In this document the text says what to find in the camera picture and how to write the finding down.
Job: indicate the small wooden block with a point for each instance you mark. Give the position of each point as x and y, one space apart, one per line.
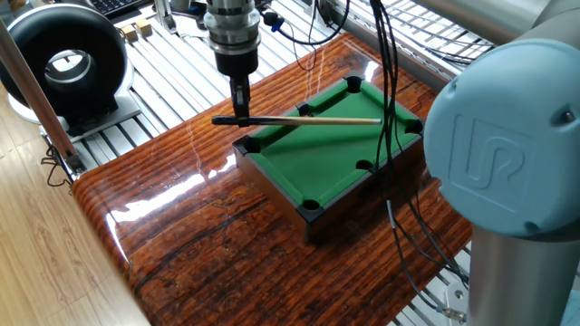
128 33
144 27

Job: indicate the silver blue UR5 robot arm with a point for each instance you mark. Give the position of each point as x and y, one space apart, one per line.
503 136

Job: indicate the wooden pool cue black butt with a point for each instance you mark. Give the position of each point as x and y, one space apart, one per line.
317 121

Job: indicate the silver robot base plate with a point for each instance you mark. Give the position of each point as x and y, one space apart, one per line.
457 294

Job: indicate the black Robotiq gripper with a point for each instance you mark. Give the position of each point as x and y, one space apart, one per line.
236 64

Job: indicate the slanted aluminium frame post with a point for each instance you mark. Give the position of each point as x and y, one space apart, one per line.
31 90

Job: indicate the wood grain board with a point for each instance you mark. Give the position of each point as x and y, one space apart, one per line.
204 249

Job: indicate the black keyboard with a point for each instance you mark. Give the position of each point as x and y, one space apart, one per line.
113 5

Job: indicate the mini green felt pool table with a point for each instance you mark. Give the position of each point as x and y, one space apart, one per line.
317 172

